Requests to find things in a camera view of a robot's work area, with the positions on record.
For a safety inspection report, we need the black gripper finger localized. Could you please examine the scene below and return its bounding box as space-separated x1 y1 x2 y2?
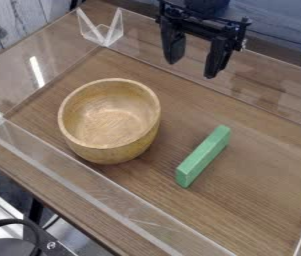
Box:
205 36 233 79
160 17 186 65

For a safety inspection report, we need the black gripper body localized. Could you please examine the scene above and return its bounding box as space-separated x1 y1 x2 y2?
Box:
157 0 252 51

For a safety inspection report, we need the green rectangular block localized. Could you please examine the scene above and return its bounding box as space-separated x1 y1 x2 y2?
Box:
176 125 232 188

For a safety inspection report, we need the brown wooden bowl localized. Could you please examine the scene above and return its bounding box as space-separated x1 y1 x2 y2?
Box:
58 78 161 165

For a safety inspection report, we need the clear acrylic corner bracket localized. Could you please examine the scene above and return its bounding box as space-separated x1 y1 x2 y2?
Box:
77 8 124 47

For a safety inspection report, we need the clear acrylic tray wall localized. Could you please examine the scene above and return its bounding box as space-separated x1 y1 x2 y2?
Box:
0 110 237 256

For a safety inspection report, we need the black cable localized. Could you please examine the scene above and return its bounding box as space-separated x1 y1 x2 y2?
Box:
0 218 43 256

